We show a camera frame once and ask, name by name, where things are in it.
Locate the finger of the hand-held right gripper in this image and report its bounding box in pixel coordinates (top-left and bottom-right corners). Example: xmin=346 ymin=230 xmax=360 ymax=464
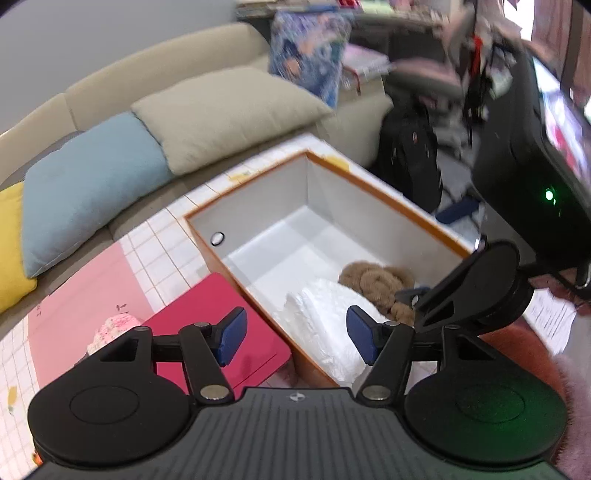
xmin=394 ymin=256 xmax=477 ymax=334

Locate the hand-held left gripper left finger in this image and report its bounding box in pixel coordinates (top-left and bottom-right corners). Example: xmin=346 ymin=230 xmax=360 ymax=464
xmin=76 ymin=306 xmax=249 ymax=406

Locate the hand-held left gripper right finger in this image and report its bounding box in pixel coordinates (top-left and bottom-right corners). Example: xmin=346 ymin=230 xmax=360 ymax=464
xmin=346 ymin=305 xmax=509 ymax=406

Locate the red box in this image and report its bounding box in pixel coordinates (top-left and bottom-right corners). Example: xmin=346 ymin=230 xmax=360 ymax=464
xmin=141 ymin=272 xmax=293 ymax=400

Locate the white plastic bag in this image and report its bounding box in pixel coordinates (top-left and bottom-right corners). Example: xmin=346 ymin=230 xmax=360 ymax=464
xmin=281 ymin=278 xmax=393 ymax=381

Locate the brown plush toy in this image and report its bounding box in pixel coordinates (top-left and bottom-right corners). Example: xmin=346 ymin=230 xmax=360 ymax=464
xmin=338 ymin=261 xmax=419 ymax=324

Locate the pink white plush toy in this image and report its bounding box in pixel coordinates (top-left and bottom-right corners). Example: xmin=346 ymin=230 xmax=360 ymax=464
xmin=85 ymin=314 xmax=141 ymax=358

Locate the orange wooden storage box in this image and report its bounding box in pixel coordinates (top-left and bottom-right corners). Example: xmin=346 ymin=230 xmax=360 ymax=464
xmin=185 ymin=148 xmax=476 ymax=388

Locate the dark blue slipper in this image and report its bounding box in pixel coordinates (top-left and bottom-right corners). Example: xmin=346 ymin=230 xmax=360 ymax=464
xmin=436 ymin=198 xmax=483 ymax=224

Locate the reddish brown cloth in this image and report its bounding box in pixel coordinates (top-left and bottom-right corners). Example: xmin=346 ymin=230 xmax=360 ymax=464
xmin=480 ymin=323 xmax=561 ymax=370

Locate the black backpack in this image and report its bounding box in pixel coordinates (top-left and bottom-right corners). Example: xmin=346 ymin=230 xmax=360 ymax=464
xmin=379 ymin=99 xmax=444 ymax=213

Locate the white paper sheet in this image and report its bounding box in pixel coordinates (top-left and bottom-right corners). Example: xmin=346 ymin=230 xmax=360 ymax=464
xmin=524 ymin=288 xmax=578 ymax=354

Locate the white and pink printed mat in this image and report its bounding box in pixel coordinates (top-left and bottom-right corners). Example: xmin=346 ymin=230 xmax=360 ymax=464
xmin=0 ymin=134 xmax=481 ymax=472

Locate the pink fluffy rug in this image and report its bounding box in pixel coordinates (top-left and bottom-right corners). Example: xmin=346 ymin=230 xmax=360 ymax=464
xmin=551 ymin=353 xmax=591 ymax=467

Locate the stack of pink books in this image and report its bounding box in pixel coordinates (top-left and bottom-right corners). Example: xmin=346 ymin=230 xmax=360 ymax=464
xmin=342 ymin=44 xmax=391 ymax=77

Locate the blue cushion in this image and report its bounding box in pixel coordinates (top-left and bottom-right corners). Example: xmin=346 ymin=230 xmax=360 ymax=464
xmin=21 ymin=112 xmax=175 ymax=279

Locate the beige cushion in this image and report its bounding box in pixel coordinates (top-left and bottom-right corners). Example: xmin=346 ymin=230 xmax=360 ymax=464
xmin=130 ymin=67 xmax=334 ymax=175

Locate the blue printed bag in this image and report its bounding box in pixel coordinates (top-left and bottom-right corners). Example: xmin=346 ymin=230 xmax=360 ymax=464
xmin=269 ymin=9 xmax=354 ymax=109

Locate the yellow cushion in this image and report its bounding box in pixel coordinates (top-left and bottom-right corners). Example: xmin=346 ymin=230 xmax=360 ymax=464
xmin=0 ymin=181 xmax=38 ymax=315

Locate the beige sofa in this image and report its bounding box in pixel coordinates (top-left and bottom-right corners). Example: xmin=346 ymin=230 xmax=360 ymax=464
xmin=0 ymin=21 xmax=393 ymax=315

